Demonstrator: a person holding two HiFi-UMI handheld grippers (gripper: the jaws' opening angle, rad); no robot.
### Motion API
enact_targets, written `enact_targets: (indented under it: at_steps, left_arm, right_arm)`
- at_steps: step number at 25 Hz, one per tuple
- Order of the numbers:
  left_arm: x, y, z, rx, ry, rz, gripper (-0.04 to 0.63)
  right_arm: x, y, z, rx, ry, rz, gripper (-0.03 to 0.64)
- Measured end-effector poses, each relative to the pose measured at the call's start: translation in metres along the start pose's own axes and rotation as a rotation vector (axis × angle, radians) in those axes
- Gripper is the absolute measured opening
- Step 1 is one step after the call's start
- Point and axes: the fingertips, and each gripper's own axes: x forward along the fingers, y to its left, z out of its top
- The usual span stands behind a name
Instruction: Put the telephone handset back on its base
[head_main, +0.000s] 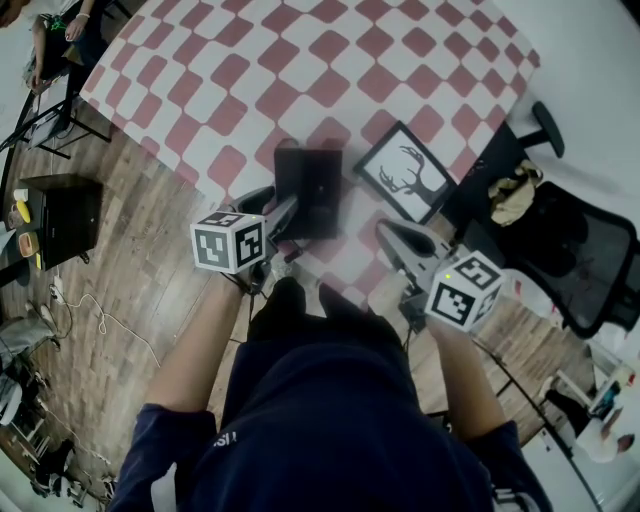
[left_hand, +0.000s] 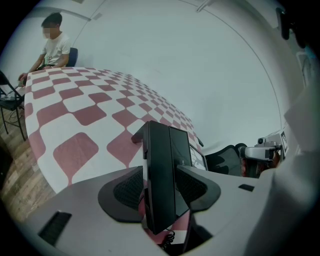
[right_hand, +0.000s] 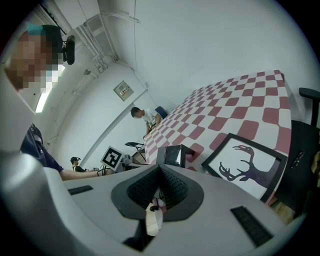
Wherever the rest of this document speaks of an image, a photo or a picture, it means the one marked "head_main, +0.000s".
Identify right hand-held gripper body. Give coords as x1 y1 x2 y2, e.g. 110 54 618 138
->
375 219 506 334

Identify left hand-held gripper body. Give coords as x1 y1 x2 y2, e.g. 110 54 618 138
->
189 185 302 294

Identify black telephone base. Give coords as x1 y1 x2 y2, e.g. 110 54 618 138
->
287 148 345 242

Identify person's left forearm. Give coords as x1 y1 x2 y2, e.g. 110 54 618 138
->
141 279 247 417

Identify person's right forearm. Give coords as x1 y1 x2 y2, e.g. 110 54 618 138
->
424 317 507 442

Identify beige crumpled cloth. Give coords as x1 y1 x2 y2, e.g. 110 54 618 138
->
488 163 544 228

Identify person's black trousers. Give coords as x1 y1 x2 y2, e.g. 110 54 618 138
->
246 276 404 354

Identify black mesh office chair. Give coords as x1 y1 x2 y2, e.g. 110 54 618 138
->
499 101 640 341

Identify black framed antler picture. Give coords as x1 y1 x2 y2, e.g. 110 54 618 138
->
353 120 459 227

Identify red white checkered tablecloth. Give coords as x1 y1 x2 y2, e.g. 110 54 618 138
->
79 0 542 312

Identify black box printer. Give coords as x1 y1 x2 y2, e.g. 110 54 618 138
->
38 173 105 272

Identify person's navy shirt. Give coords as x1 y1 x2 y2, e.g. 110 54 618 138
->
106 334 554 512

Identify black folding table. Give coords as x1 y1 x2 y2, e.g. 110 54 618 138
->
0 64 113 161

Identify white floor cable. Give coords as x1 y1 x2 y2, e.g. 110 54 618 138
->
73 292 162 370

